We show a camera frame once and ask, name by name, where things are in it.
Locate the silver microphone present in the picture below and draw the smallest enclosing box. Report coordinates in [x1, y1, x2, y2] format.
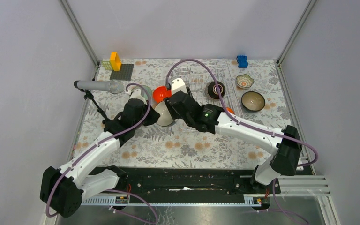
[74, 80, 125, 94]

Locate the small white floral bowl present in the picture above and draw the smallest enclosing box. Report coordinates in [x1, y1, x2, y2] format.
[236, 74, 255, 89]

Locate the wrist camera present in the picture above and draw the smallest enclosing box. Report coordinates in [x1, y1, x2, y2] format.
[126, 87, 147, 105]
[169, 78, 188, 96]

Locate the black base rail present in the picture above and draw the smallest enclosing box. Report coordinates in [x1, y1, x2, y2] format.
[107, 165, 281, 205]

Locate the light green building block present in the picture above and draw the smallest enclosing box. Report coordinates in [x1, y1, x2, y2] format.
[101, 60, 113, 71]

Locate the yellow building block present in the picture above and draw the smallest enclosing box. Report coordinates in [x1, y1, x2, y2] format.
[109, 52, 122, 72]

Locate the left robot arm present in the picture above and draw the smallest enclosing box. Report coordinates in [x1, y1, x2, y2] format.
[40, 97, 159, 218]

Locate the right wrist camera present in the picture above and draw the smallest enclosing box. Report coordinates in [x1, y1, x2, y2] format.
[169, 78, 188, 96]

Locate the orange bowl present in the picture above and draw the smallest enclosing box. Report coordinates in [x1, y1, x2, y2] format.
[152, 86, 172, 103]
[226, 107, 235, 115]

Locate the white wire dish rack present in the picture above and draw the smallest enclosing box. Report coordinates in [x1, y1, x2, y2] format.
[166, 59, 243, 117]

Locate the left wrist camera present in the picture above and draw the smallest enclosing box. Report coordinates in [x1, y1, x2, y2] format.
[126, 87, 147, 105]

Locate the purple cable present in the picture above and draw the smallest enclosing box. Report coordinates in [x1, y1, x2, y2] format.
[165, 58, 319, 225]
[45, 83, 159, 225]

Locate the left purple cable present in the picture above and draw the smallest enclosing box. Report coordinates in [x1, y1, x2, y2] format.
[45, 83, 159, 225]

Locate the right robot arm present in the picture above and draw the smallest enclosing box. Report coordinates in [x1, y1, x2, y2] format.
[164, 91, 302, 193]

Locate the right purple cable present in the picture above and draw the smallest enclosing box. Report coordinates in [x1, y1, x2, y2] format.
[165, 58, 319, 225]

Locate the blue building block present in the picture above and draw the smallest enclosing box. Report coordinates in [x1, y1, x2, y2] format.
[236, 55, 248, 68]

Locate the blue glazed bowl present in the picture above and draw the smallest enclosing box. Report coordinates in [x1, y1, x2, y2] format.
[241, 91, 266, 112]

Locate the black bowl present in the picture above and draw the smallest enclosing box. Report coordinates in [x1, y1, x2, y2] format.
[204, 81, 226, 101]

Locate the mint green bowl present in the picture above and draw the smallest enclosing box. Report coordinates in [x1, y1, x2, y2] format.
[132, 85, 152, 100]

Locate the teal and white bowl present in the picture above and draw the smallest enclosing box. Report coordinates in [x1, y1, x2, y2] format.
[154, 101, 177, 127]

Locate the grey building baseplate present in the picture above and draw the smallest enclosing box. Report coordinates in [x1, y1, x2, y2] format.
[110, 64, 134, 81]

